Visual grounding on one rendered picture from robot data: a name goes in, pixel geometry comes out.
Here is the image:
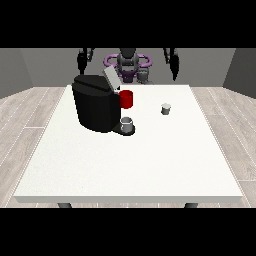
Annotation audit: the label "small grey cup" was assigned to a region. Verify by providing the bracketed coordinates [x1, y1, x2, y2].
[120, 116, 134, 133]

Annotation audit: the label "small grey coffee pod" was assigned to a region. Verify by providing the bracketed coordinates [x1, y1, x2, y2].
[160, 103, 172, 116]

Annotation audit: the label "red pod holder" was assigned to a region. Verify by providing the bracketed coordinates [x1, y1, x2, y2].
[119, 89, 134, 110]

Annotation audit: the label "black coffee machine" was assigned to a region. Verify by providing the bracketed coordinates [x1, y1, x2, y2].
[71, 74, 136, 137]

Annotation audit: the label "pale grey machine lid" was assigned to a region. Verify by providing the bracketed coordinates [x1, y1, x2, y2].
[102, 65, 121, 92]

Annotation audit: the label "grey robot trunk purple rings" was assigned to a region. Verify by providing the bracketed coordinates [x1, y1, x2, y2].
[103, 48, 155, 86]

